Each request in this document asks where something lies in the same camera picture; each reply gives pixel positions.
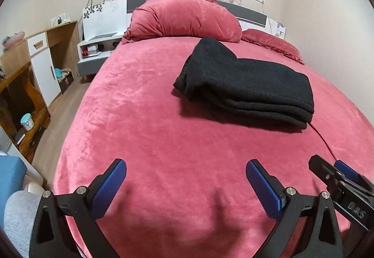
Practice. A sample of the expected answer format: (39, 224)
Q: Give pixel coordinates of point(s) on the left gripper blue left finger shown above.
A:
(104, 188)

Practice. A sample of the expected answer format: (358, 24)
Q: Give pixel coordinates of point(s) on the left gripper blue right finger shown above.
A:
(268, 189)

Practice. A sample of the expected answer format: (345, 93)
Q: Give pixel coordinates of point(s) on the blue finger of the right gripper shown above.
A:
(350, 173)
(328, 178)

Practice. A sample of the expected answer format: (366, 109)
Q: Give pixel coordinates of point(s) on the black knitted garment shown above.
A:
(213, 75)

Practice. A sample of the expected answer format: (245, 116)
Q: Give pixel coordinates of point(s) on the pink bed cover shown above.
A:
(186, 193)

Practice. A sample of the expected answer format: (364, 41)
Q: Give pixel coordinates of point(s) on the blue grey chair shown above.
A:
(18, 206)

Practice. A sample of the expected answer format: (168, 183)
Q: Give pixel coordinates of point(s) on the light blue tin can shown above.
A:
(27, 122)

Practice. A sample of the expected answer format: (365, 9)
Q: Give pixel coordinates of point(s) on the brown wooden side table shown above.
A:
(18, 97)

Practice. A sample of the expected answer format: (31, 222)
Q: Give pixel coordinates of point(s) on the teal object in cabinet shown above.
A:
(58, 72)

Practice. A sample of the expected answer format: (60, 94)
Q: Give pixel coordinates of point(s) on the white grey nightstand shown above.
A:
(93, 53)

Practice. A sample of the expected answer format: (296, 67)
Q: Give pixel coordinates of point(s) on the wood and white cabinet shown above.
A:
(47, 50)

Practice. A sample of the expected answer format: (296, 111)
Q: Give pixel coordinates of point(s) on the flat pink pillow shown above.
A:
(271, 42)

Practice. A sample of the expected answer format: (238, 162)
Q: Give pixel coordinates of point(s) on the grey white headboard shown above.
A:
(248, 19)

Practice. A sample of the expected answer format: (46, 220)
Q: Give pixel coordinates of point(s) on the pink item on cabinet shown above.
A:
(11, 41)

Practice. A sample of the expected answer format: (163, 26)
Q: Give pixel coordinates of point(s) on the large pink duvet pillow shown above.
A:
(195, 18)

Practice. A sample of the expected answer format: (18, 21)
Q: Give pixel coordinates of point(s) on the white wall socket on desk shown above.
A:
(59, 20)

